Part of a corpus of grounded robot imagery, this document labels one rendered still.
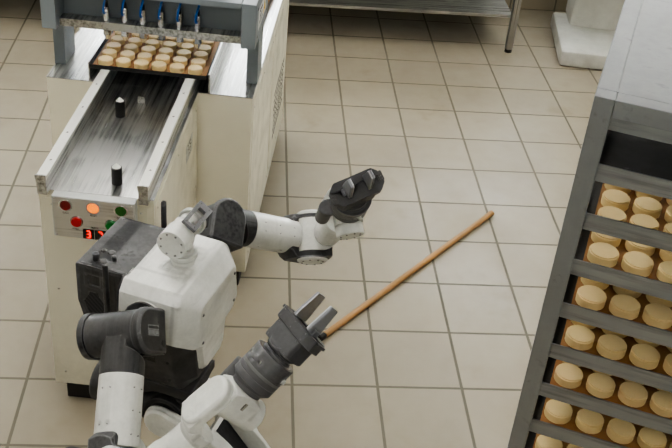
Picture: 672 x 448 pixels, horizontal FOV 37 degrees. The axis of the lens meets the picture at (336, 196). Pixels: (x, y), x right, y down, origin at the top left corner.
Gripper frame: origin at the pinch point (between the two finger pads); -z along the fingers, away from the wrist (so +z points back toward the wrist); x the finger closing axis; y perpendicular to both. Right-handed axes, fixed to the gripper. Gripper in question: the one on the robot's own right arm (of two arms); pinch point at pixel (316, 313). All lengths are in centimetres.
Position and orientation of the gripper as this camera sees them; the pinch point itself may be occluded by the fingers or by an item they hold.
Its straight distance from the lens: 188.2
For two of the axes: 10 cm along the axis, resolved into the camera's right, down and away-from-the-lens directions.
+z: -6.9, 7.3, 0.2
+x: -5.0, -5.0, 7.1
